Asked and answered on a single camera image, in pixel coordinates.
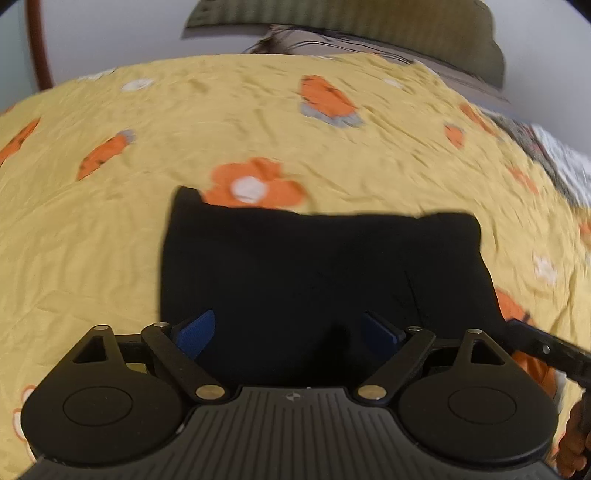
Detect black pants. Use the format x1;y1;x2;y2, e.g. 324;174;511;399
159;185;509;393

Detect black and white striped cloth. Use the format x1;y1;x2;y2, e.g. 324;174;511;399
488;110;591;209

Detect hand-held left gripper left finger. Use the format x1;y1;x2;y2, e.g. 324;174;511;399
71;309;230;403

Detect person's right hand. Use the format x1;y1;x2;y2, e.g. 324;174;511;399
555;401;591;479

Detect brown wooden door frame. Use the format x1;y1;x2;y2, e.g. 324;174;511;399
25;0;55;90

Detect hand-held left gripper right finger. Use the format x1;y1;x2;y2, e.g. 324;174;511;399
356;310;511;403

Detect olive green pillow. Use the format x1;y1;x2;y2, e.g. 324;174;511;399
180;0;507;90

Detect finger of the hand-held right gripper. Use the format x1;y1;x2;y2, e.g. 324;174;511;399
505;318;591;385

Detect yellow floral blanket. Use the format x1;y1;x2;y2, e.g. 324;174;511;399
0;52;591;468

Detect grey patterned pillow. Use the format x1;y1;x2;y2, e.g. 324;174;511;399
242;24;511;105

